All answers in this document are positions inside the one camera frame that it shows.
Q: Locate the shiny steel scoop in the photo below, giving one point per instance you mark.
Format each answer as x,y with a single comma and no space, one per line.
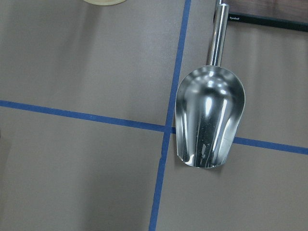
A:
209,105

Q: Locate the cream round dish edge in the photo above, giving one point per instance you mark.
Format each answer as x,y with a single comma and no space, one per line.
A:
104,2

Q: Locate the dark framed board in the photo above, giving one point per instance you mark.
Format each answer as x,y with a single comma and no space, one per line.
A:
286,14

